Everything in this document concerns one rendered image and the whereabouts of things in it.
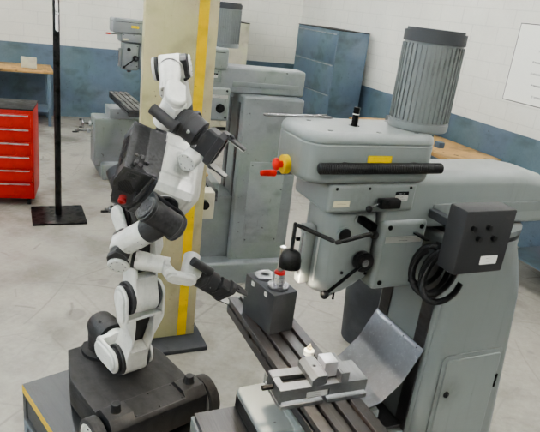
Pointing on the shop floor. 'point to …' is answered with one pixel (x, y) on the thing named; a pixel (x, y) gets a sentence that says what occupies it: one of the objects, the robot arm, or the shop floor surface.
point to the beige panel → (203, 54)
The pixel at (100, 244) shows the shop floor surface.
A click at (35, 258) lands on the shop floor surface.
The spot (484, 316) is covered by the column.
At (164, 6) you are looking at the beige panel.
